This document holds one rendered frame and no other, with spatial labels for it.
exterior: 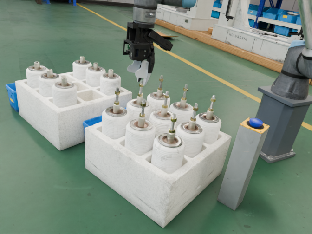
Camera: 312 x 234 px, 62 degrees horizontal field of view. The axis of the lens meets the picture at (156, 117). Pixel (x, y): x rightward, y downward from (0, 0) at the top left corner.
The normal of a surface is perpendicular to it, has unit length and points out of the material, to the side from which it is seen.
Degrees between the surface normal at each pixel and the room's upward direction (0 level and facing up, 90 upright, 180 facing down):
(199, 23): 90
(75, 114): 90
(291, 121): 90
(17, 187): 0
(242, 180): 90
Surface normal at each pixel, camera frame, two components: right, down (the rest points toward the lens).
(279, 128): -0.29, 0.40
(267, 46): -0.88, 0.12
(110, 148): -0.64, 0.29
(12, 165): 0.12, -0.88
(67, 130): 0.73, 0.39
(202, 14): 0.47, 0.45
